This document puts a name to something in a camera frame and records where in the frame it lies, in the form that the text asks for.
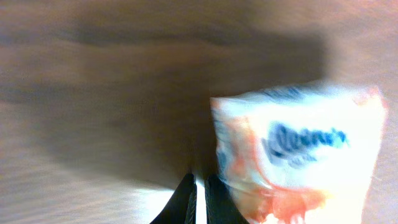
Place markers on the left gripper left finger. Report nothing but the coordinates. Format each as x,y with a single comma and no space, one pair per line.
181,207

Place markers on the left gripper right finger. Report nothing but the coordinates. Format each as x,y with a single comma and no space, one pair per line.
220,208

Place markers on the orange white small packet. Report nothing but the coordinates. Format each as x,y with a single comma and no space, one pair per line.
299,153

